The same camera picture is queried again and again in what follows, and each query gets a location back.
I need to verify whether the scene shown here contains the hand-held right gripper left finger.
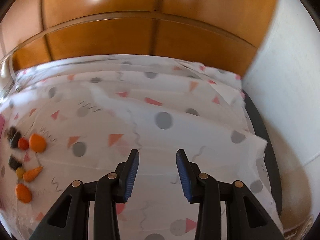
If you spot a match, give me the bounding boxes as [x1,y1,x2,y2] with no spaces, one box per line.
[30,149,140,240]

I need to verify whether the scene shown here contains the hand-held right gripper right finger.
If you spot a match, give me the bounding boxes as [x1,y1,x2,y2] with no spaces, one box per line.
[176,149,285,240]

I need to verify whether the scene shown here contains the orange carrot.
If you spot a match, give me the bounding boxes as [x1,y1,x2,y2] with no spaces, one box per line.
[23,165,44,182]

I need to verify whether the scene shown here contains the large orange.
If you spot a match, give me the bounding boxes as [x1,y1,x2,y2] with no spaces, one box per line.
[29,133,47,153]

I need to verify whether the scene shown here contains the small orange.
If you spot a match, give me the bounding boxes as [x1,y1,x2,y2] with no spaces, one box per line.
[15,183,33,203]

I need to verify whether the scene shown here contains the white printed tablecloth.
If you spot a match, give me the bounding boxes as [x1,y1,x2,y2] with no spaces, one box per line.
[0,54,284,240]

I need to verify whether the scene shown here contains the red tomato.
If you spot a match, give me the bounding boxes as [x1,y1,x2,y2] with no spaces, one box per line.
[18,137,29,151]

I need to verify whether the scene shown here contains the dark avocado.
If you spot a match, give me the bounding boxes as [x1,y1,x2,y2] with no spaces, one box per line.
[9,132,22,149]

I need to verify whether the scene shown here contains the wooden panelled cabinet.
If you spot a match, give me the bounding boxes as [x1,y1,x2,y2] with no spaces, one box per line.
[0,0,279,77]

